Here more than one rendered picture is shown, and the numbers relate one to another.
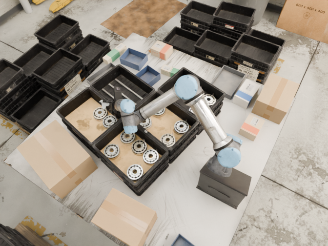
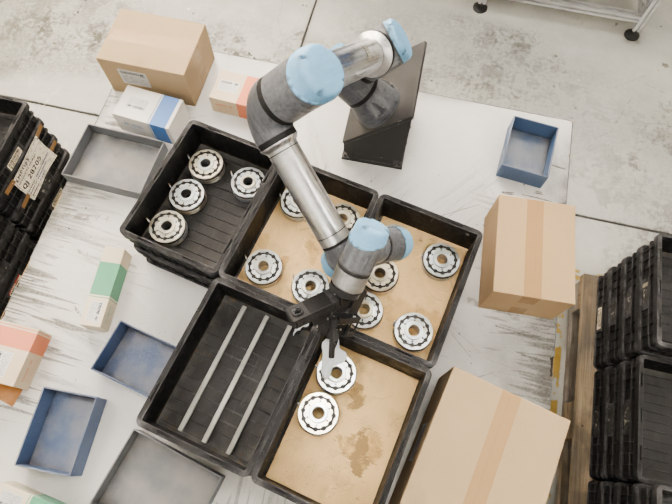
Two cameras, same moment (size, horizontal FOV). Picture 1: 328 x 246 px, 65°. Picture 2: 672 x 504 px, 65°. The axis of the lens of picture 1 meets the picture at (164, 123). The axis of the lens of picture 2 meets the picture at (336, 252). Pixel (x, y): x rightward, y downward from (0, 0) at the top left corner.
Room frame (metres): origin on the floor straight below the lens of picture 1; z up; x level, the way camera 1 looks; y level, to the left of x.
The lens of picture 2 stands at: (1.09, 0.57, 2.22)
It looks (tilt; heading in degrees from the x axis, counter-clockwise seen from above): 68 degrees down; 247
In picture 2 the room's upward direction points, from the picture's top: 1 degrees clockwise
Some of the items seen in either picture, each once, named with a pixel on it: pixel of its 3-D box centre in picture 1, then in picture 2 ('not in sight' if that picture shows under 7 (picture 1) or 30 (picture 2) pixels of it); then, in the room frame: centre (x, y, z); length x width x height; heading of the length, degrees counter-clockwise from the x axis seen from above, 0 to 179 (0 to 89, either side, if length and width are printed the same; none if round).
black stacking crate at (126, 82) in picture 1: (123, 92); (234, 374); (1.23, 0.29, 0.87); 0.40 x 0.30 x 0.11; 44
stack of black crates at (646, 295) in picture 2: not in sight; (664, 314); (-0.22, 0.56, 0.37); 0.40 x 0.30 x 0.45; 55
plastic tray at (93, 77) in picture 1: (106, 78); (159, 489); (1.52, 0.46, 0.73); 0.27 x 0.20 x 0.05; 132
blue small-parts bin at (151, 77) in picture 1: (146, 78); (140, 361); (1.48, 0.13, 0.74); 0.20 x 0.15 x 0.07; 134
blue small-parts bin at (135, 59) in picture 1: (133, 59); (62, 431); (1.72, 0.23, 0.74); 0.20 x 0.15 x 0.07; 58
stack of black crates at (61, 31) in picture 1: (64, 44); not in sight; (2.42, 1.09, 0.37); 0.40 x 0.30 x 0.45; 145
